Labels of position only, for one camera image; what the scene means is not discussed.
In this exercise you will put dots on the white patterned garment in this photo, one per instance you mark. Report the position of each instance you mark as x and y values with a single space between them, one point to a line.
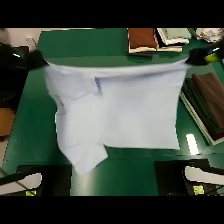
210 33

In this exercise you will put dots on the beige garment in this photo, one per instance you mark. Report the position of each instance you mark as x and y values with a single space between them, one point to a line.
160 49

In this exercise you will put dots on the brown garment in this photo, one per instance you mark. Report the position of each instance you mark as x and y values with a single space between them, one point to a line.
213 93
142 37

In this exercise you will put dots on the white shirt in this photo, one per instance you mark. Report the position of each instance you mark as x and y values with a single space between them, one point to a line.
133 106

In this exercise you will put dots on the dark green garment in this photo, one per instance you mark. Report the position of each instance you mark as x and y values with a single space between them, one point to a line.
202 110

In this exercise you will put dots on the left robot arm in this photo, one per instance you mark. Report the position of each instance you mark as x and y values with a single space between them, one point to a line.
20 60

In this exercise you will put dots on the pale green garment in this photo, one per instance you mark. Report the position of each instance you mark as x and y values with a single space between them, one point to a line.
176 34

